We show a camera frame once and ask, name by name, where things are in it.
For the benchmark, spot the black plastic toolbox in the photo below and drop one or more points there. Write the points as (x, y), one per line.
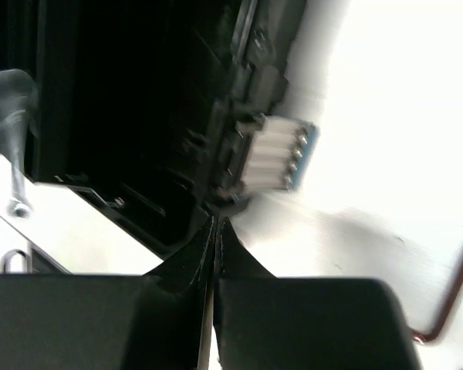
(158, 113)

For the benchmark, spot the long brown hex key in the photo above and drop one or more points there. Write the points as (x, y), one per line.
(445, 309)

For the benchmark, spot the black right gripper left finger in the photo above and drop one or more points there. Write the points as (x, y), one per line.
(159, 320)

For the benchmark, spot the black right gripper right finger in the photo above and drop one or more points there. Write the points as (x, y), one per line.
(265, 322)

